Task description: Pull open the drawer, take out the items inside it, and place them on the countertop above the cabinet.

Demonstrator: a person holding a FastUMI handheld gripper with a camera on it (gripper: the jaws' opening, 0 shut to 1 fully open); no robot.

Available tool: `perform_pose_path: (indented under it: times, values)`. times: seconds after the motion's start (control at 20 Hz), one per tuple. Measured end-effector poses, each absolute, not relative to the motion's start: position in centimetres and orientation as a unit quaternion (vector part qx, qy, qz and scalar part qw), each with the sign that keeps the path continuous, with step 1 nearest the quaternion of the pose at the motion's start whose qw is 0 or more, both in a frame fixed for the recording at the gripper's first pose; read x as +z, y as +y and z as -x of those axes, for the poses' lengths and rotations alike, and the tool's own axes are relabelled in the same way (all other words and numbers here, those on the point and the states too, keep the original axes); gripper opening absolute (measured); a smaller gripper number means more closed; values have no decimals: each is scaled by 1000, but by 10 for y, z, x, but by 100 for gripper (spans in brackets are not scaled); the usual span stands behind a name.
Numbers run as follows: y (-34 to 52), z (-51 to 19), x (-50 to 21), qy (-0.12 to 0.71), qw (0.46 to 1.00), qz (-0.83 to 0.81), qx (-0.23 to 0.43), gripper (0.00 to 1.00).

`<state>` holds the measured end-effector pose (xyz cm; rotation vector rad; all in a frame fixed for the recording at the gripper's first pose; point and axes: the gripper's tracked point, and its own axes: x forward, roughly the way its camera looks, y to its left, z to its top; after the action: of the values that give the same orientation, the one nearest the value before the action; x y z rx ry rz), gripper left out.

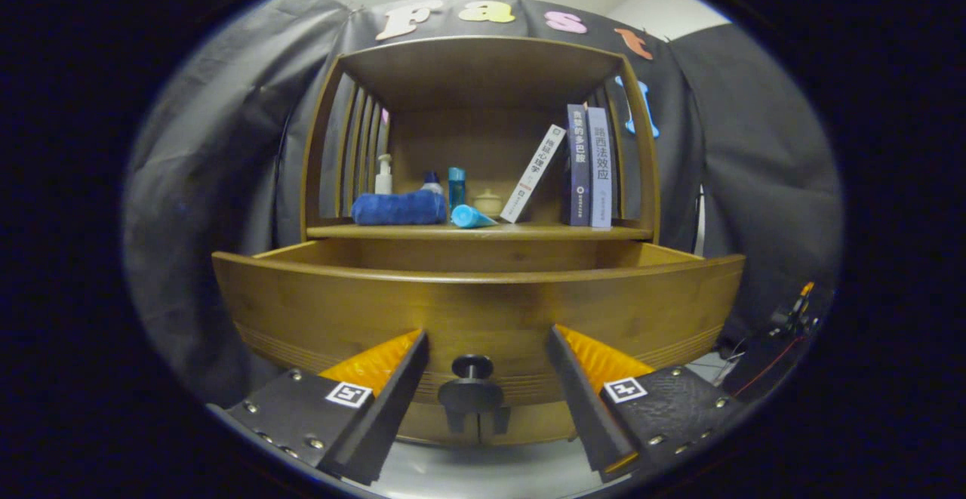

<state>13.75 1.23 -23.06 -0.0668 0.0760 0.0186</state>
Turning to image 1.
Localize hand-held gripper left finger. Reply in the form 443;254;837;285
210;328;431;486

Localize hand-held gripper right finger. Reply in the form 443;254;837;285
545;324;748;483

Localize black round drawer knob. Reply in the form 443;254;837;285
438;354;505;413

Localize wooden drawer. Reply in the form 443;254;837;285
211;241;746;409

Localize light blue tube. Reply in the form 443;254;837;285
451;204;499;229

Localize wooden cabinet door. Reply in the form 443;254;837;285
479;401;586;445
396;401;481;447

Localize wooden countertop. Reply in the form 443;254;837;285
306;216;656;242

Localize wooden cabinet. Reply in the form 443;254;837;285
300;35;663;447

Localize blue folded towel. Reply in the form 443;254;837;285
351;191;448;226

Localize black device orange tip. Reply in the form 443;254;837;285
766;282;823;341

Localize dark blue book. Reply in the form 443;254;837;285
566;103;592;227

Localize pale lavender book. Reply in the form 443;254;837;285
586;106;614;229

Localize white book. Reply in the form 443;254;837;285
500;124;567;224

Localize black backdrop cloth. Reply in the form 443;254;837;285
121;0;844;409

